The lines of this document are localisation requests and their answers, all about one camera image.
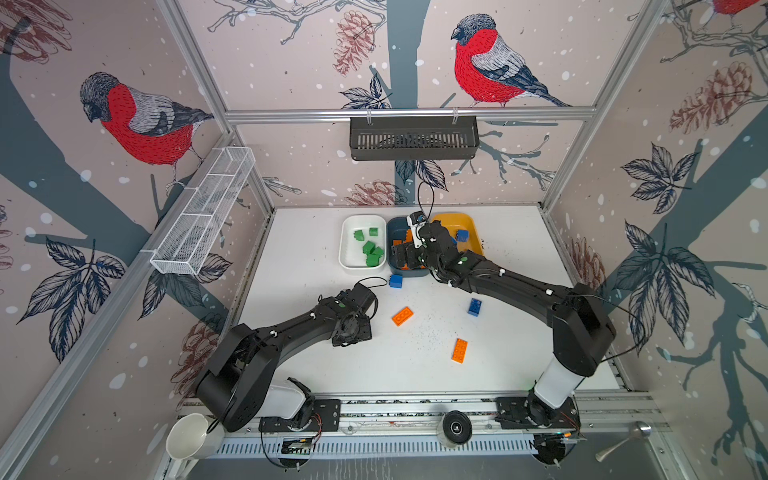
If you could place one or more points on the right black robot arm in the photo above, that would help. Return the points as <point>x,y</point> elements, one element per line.
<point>582,332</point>

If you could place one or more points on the blue lego brick mid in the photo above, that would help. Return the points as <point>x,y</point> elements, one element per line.
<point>475,307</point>

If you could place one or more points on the black wire wall basket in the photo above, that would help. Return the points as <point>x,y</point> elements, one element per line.
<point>413,138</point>

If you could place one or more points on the dark teal plastic bin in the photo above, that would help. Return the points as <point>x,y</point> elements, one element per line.
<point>398,234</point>

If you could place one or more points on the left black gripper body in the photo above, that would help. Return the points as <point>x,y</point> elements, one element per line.
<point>363,330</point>

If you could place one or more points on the white mesh wall shelf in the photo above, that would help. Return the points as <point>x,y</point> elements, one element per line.
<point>193,233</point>

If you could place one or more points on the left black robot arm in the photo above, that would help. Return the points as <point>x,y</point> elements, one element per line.
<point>236,384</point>

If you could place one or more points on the small blue lego brick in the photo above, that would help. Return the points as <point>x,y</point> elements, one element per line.
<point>462,236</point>

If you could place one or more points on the white ceramic mug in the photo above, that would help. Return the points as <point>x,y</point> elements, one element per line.
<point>194,436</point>

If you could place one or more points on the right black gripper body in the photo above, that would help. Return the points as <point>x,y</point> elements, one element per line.
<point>419,255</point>

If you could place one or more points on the white plastic bin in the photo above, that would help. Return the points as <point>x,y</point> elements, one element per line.
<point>356,230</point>

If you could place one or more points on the black round knob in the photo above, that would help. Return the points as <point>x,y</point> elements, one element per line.
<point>454,429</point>

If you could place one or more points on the orange lego brick tilted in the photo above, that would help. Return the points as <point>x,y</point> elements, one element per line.
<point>402,316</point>

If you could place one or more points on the orange lego brick lone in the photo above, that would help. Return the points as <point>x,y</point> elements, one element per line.
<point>459,351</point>

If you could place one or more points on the yellow plastic bin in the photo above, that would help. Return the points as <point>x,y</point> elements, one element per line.
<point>461,221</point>

